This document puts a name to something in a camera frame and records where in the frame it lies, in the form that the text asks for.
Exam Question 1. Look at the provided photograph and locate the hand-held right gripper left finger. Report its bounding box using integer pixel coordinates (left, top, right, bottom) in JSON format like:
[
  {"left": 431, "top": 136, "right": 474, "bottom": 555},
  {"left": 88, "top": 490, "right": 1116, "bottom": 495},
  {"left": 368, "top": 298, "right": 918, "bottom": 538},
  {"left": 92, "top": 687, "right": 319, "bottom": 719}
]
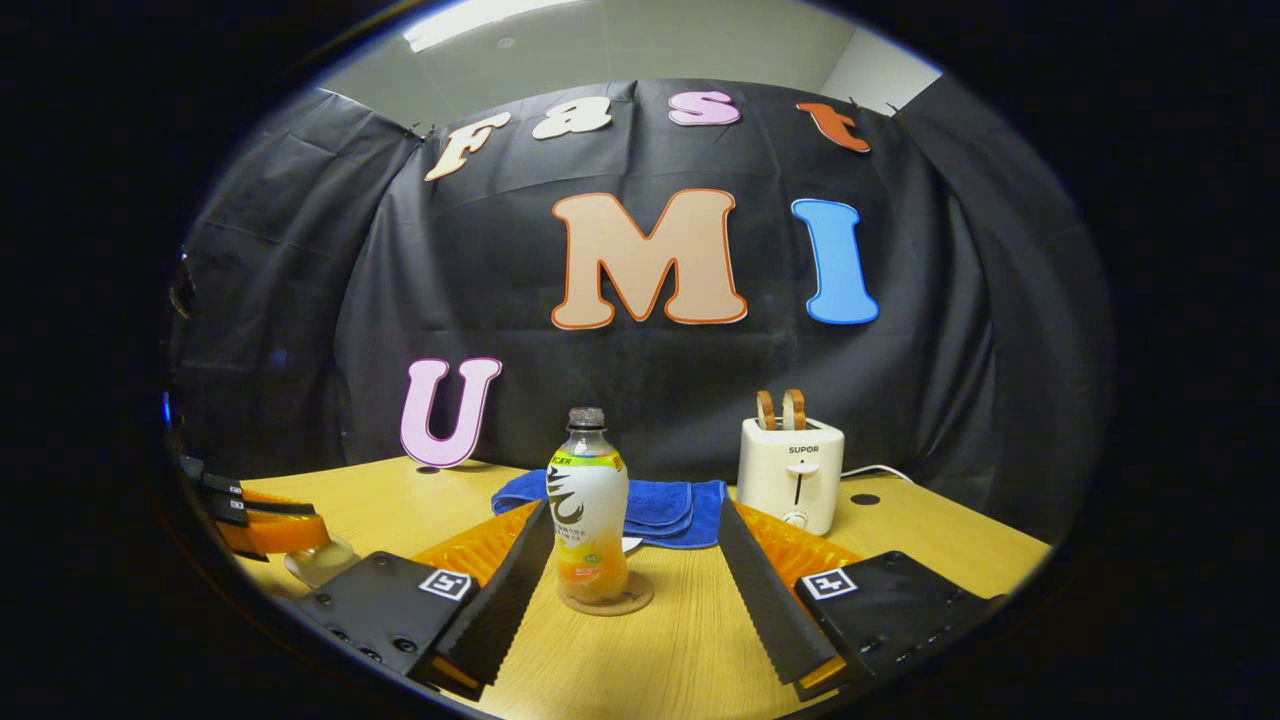
[{"left": 298, "top": 500, "right": 556, "bottom": 701}]

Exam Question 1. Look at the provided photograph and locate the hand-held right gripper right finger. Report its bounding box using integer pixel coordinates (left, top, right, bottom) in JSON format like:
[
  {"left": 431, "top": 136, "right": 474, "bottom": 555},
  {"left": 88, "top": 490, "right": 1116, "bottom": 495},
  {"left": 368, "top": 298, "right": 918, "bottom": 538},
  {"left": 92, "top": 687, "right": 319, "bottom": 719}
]
[{"left": 718, "top": 498, "right": 1006, "bottom": 703}]

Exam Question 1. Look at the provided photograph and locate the cream teacup lid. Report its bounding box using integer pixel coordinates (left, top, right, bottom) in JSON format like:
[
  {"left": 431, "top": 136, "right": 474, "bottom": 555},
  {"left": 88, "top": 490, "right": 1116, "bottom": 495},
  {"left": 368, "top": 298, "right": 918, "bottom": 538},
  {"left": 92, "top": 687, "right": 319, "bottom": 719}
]
[{"left": 284, "top": 535, "right": 361, "bottom": 589}]

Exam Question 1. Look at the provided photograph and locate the clear water bottle white label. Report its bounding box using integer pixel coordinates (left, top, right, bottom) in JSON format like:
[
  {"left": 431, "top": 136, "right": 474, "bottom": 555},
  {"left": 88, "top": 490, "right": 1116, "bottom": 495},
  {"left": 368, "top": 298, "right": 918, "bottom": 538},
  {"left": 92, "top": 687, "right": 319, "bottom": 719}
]
[{"left": 547, "top": 407, "right": 630, "bottom": 606}]

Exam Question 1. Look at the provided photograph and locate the round cork coaster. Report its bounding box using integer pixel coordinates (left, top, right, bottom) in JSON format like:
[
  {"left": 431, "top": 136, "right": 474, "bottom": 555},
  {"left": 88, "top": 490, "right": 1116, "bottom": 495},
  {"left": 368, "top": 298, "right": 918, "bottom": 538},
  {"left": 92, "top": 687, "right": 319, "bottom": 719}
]
[{"left": 557, "top": 570, "right": 655, "bottom": 617}]

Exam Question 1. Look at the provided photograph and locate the white toaster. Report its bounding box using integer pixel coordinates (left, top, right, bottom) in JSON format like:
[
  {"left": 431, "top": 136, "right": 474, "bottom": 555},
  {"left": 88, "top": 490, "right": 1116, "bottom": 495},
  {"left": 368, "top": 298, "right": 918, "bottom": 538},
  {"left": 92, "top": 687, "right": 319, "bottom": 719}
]
[{"left": 738, "top": 415, "right": 846, "bottom": 537}]

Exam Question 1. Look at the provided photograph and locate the folded blue towel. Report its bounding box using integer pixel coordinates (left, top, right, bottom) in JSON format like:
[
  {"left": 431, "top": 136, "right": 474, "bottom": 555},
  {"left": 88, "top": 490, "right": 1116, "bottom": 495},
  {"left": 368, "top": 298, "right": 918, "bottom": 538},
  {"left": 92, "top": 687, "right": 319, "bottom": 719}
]
[{"left": 492, "top": 470, "right": 728, "bottom": 550}]

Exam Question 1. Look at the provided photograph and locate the black backdrop cloth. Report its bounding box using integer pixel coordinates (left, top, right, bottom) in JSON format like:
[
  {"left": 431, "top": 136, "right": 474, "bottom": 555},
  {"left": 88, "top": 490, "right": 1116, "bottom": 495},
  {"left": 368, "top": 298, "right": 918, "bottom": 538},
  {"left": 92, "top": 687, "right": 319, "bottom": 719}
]
[{"left": 168, "top": 78, "right": 1116, "bottom": 546}]

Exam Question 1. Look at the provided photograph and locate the ceiling light panel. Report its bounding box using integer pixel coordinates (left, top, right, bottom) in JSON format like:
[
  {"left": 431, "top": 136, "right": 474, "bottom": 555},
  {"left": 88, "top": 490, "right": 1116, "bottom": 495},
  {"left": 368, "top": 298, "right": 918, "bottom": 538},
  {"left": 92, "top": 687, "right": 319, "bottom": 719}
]
[{"left": 403, "top": 0, "right": 581, "bottom": 53}]

